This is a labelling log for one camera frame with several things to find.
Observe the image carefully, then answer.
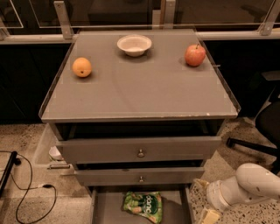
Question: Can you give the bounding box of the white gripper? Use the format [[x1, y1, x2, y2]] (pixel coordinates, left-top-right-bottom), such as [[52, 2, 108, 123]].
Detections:
[[194, 178, 237, 224]]

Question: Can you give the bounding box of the green rice chip bag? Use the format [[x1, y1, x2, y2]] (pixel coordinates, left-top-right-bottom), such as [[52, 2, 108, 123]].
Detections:
[[123, 192, 163, 224]]

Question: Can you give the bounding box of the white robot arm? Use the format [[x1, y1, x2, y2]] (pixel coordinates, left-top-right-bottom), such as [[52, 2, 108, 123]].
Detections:
[[194, 163, 280, 224]]

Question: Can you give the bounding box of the bottom grey drawer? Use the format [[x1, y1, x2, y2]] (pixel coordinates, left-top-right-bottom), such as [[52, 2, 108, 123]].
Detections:
[[90, 185, 194, 224]]

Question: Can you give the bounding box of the grey drawer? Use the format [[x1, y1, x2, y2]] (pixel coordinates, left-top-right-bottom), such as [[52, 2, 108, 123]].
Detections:
[[74, 167, 205, 186], [90, 185, 194, 224], [57, 136, 221, 164]]

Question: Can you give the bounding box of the middle grey drawer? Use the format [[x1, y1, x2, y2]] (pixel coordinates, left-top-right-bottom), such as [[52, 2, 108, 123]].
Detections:
[[74, 167, 205, 186]]

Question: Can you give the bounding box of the grey drawer cabinet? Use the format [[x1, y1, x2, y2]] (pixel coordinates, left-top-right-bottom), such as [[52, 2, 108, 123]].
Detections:
[[38, 28, 242, 187]]

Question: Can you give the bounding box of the top grey drawer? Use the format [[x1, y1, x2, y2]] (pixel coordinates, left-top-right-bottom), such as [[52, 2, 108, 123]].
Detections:
[[57, 136, 221, 164]]

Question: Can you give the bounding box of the black office chair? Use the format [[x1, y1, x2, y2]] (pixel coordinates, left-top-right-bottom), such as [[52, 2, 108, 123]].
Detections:
[[226, 70, 280, 174]]

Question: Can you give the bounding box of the red apple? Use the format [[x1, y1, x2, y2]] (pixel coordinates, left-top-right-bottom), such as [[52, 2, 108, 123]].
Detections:
[[185, 44, 206, 67]]

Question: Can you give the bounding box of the clear plastic bin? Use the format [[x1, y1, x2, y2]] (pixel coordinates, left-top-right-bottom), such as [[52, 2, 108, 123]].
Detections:
[[31, 125, 74, 175]]

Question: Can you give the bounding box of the white paper bowl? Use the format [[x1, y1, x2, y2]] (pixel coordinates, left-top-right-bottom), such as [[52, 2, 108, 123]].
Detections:
[[117, 34, 152, 57]]

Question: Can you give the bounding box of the orange fruit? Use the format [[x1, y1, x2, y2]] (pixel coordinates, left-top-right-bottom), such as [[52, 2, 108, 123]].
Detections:
[[72, 57, 92, 78]]

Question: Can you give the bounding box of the black floor bar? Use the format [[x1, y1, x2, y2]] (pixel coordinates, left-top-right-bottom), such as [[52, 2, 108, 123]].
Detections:
[[0, 151, 18, 198]]

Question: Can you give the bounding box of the black floor cable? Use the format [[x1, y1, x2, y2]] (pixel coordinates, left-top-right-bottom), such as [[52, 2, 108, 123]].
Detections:
[[0, 150, 58, 224]]

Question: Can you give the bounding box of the metal window bracket right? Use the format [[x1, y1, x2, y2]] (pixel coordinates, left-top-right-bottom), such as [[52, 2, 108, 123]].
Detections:
[[258, 0, 280, 36]]

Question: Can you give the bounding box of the metal window bracket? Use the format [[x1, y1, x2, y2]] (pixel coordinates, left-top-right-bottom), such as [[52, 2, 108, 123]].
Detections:
[[258, 0, 280, 36], [53, 1, 74, 39], [164, 0, 176, 29]]

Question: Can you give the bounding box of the metal window bracket centre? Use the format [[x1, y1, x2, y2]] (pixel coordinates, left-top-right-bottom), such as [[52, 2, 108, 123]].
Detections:
[[164, 0, 176, 29]]

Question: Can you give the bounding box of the metal window bracket left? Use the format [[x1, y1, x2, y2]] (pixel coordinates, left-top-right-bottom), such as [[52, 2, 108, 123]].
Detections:
[[53, 1, 74, 39]]

